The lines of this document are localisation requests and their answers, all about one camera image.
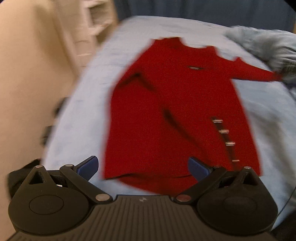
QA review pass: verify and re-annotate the light blue fleece bed cover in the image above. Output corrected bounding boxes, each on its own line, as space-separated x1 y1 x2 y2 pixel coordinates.
43 16 295 225

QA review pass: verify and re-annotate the white shelf unit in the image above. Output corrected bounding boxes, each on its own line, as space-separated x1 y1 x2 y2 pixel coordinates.
52 1 117 75

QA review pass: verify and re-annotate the dark blue curtain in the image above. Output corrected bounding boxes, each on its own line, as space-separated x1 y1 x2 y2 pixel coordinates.
114 0 295 32

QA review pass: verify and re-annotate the black dumbbell red handle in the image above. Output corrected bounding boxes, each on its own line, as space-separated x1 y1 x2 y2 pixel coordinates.
40 97 68 147

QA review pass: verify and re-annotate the grey-blue crumpled blanket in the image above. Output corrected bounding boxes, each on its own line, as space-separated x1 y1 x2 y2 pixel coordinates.
225 26 295 89

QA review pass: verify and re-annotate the red knit sweater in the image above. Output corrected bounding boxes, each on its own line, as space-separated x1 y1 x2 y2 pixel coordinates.
103 38 281 196

